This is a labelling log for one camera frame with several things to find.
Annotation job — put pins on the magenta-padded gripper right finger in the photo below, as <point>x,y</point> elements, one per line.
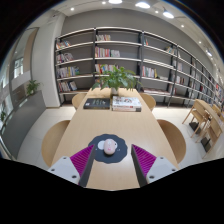
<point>161,168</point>

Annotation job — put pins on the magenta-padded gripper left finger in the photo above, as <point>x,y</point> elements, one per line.
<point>63,168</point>

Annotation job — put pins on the pink computer mouse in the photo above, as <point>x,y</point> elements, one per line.
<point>110,146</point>

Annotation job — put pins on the black cartoon-eyed mouse pad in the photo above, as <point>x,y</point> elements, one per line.
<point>110,159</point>

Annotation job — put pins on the round-backed wooden chair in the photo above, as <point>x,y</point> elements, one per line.
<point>78,101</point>
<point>173,140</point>
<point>55,143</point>
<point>149,101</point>

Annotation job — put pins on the light wooden slatted chairs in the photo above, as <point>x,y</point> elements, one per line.
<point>200,113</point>

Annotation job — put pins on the white book red lettering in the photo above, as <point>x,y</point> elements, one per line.
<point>126,109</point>

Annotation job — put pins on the black book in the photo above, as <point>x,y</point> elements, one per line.
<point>96,103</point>

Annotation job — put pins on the white illustrated book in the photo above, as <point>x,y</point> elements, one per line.
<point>126,101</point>

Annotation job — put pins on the green floor plant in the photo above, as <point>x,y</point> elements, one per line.
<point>32,87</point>

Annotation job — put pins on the green potted plant white pot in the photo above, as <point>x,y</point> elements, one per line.
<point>116,78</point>

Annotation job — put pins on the grey bookshelf unit with books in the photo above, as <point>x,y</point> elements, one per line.
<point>76,45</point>

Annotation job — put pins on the ceiling lights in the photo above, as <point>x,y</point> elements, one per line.
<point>142,4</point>

